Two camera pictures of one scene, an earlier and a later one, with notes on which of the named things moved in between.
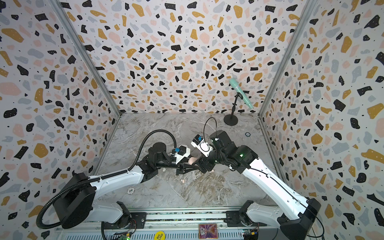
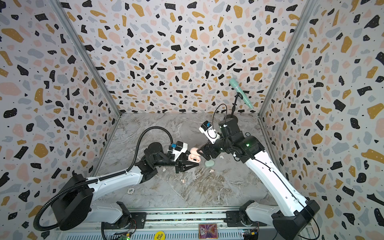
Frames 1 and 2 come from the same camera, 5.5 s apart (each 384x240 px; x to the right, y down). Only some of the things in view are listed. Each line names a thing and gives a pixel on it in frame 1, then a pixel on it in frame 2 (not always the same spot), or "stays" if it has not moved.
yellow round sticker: x=159 y=235 stays
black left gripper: x=181 y=167 stays
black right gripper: x=202 y=163 -> x=210 y=149
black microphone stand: x=232 y=119 stays
